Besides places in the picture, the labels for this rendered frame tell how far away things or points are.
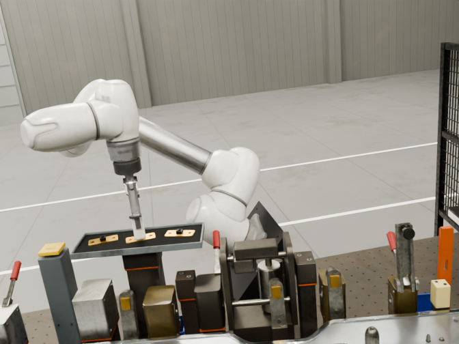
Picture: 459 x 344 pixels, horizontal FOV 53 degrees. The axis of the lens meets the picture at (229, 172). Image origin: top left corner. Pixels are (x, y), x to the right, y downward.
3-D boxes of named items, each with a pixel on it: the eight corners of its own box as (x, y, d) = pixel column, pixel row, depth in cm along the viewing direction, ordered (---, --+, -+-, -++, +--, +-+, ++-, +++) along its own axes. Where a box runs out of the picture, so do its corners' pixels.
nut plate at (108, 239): (88, 246, 133) (87, 242, 132) (88, 241, 136) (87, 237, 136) (118, 240, 135) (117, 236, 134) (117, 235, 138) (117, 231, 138)
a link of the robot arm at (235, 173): (240, 213, 188) (261, 166, 195) (252, 205, 173) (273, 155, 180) (65, 126, 180) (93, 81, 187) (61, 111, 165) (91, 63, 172)
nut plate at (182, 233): (164, 237, 134) (163, 233, 133) (168, 231, 137) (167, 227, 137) (192, 236, 132) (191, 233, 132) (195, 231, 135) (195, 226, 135)
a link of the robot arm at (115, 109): (132, 131, 132) (87, 141, 125) (123, 76, 127) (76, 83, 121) (148, 136, 124) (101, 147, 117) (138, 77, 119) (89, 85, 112)
